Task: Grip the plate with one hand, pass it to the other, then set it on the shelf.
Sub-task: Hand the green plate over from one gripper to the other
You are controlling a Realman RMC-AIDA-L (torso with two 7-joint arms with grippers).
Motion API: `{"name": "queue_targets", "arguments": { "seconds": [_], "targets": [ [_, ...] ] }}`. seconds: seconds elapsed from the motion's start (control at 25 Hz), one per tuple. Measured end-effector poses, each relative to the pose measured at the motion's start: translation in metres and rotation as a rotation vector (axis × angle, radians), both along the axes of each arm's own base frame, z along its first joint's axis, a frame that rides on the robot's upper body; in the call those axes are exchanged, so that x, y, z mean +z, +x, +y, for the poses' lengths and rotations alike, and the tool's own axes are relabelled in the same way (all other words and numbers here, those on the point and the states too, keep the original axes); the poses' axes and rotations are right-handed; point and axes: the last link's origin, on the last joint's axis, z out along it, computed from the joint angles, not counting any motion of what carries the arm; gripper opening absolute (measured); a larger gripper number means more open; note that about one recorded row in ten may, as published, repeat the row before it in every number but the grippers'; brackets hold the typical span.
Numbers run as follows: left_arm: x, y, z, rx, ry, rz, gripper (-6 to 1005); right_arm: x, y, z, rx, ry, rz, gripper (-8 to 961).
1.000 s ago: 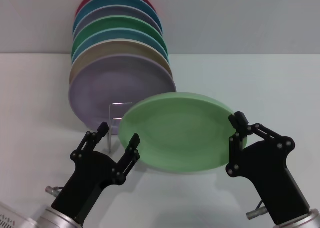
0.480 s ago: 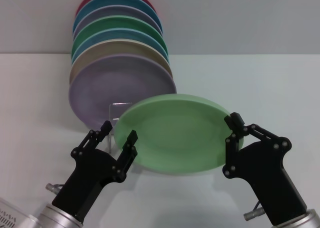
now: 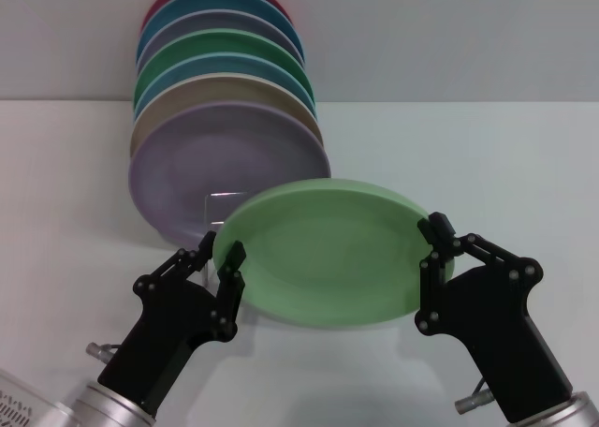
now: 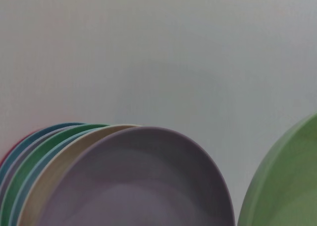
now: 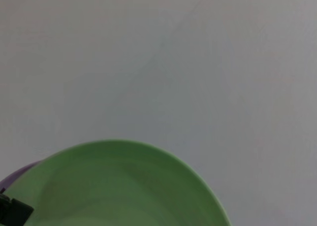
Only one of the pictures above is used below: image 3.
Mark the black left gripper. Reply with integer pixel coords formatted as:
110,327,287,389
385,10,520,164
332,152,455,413
96,231,248,414

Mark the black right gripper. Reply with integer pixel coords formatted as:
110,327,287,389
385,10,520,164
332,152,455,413
414,213,575,423

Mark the light green plate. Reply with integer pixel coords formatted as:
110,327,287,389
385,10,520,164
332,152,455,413
212,177,458,330

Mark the lilac plate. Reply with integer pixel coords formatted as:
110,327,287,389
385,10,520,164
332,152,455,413
127,100,332,250

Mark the beige plate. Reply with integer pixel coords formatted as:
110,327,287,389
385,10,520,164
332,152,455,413
129,72,324,161

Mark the light blue plate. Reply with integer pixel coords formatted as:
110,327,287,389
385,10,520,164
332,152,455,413
133,51,318,122

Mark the dark green plate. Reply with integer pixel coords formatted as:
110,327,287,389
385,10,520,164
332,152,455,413
133,28,314,110

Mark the grey purple plate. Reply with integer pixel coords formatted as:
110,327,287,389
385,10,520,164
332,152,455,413
137,9,305,67

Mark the teal blue plate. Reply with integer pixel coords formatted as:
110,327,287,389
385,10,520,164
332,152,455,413
137,0,306,66

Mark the silver cable plug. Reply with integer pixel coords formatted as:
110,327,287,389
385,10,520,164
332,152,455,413
85,341,122,363
454,377,496,417

